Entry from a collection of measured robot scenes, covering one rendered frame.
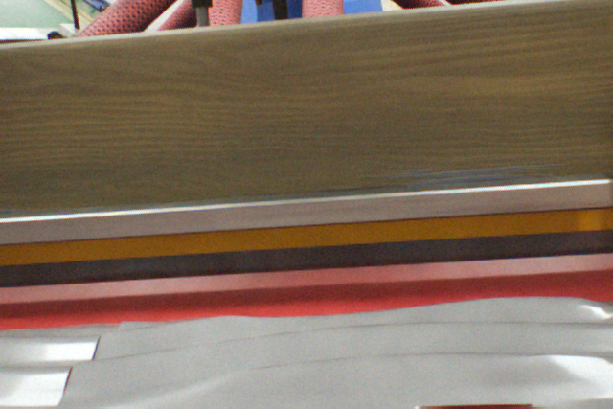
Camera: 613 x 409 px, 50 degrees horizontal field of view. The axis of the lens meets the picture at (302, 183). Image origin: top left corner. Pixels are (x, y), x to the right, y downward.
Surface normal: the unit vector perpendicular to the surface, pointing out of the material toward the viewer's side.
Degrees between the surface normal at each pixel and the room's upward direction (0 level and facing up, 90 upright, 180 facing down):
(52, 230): 90
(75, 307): 0
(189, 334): 34
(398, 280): 0
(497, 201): 90
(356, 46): 90
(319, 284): 0
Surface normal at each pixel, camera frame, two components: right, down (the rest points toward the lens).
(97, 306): -0.08, -0.98
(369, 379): -0.09, -0.67
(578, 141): -0.07, 0.18
